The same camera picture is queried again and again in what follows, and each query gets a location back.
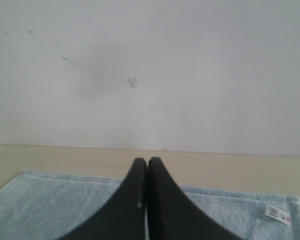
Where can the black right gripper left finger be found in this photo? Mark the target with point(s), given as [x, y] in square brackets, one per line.
[122, 217]

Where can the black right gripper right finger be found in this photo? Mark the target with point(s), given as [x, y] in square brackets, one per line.
[171, 215]

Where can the light blue terry towel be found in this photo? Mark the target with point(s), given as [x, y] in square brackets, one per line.
[41, 206]

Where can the white towel care label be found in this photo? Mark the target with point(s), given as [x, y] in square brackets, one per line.
[278, 214]

